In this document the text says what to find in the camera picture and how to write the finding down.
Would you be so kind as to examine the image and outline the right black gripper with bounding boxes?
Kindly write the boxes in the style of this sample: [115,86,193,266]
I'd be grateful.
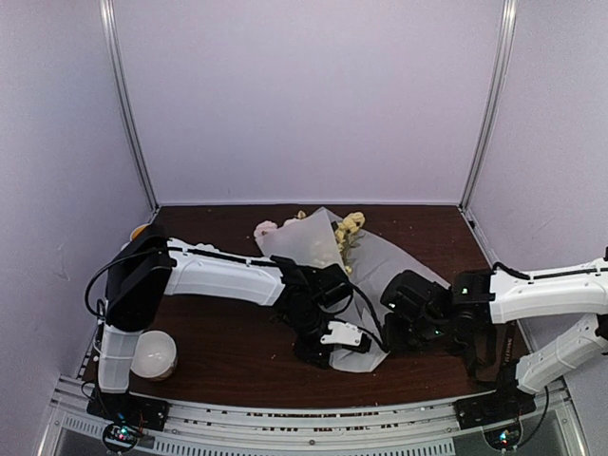
[383,313,449,352]

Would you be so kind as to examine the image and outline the translucent white wrapping paper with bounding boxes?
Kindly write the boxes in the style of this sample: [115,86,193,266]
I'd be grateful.
[254,209,448,373]

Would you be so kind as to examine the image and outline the small yellow flower sprig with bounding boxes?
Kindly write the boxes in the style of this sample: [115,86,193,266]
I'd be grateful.
[311,238,359,276]

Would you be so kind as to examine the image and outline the yellow blossom stem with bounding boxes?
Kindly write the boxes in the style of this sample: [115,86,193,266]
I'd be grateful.
[332,212,366,270]

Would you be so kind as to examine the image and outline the pink flower stem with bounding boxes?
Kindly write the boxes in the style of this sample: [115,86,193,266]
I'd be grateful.
[254,220,278,240]

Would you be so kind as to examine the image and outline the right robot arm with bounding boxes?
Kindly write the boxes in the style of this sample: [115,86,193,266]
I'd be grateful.
[380,256,607,420]

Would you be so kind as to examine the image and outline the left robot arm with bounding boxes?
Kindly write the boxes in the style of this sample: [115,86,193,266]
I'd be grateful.
[85,224,363,422]

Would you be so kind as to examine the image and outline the plain white bowl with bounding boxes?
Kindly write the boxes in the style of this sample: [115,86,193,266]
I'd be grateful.
[130,331,179,382]

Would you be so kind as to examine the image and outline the yellow patterned cup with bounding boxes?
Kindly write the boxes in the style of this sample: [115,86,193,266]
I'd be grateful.
[129,224,148,240]

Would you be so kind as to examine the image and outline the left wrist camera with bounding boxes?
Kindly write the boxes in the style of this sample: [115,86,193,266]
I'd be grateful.
[320,320,371,353]

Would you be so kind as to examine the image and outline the aluminium front rail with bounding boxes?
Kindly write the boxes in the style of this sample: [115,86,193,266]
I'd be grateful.
[47,374,576,456]

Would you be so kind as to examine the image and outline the black ribbon strap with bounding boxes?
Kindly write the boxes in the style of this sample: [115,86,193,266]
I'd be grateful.
[450,320,519,384]

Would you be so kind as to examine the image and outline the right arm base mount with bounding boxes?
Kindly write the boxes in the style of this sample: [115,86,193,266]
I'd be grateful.
[454,392,536,429]

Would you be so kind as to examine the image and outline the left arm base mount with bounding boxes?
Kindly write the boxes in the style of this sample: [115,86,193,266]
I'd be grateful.
[86,393,169,431]

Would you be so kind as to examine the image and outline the right aluminium frame post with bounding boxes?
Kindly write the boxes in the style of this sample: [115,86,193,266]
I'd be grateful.
[459,0,518,213]

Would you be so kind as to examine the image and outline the aluminium frame post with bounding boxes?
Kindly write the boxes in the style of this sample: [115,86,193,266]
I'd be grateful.
[459,0,518,213]
[99,0,160,213]

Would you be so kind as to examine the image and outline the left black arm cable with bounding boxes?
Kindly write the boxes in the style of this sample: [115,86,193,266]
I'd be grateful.
[84,246,390,352]

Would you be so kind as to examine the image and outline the left aluminium frame post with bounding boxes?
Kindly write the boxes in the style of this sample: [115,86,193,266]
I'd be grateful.
[99,0,160,213]

